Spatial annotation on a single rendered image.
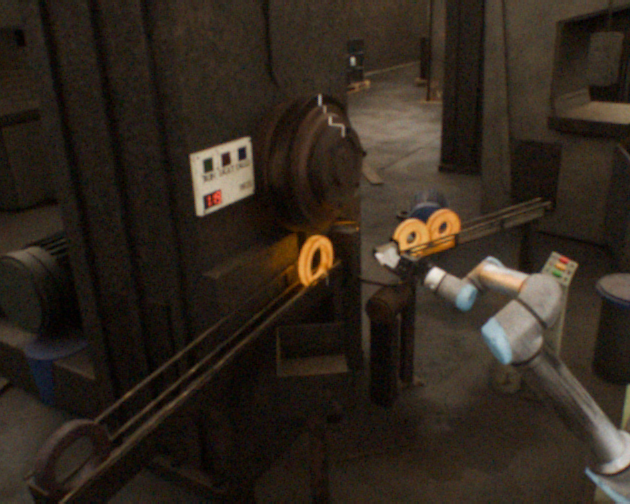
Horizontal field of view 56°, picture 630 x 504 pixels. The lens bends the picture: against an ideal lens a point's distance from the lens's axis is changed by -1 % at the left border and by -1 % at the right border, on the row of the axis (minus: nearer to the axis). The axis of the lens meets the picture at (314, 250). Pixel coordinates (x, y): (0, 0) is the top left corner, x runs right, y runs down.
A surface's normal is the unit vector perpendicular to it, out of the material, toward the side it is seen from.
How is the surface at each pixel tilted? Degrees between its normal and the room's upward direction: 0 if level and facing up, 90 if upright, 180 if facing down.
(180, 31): 90
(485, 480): 0
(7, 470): 0
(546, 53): 90
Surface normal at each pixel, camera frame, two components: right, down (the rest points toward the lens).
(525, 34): -0.71, 0.29
